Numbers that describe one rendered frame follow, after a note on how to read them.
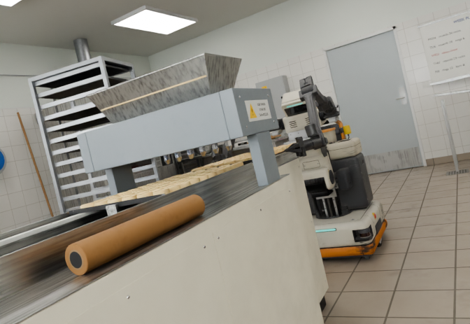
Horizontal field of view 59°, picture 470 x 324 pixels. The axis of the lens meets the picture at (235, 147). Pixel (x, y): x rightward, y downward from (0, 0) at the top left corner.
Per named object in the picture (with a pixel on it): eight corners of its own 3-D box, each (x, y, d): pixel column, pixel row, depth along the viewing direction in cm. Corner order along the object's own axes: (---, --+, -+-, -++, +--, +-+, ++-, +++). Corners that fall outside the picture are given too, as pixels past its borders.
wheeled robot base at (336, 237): (315, 234, 365) (308, 206, 364) (389, 227, 334) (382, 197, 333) (288, 262, 306) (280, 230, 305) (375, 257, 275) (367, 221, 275)
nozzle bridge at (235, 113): (257, 191, 131) (232, 87, 131) (96, 217, 165) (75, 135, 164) (290, 173, 161) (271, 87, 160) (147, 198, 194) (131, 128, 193)
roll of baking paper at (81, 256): (90, 275, 74) (82, 243, 74) (68, 276, 77) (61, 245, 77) (207, 215, 109) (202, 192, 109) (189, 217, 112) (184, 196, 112)
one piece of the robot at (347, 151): (313, 221, 356) (292, 127, 354) (378, 214, 329) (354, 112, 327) (301, 233, 326) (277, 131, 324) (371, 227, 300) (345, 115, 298)
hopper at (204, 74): (213, 94, 136) (203, 52, 136) (94, 130, 162) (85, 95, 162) (250, 93, 162) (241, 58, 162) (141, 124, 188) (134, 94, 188)
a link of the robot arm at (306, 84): (310, 70, 244) (294, 77, 248) (315, 89, 238) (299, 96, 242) (332, 99, 281) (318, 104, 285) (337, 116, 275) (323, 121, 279)
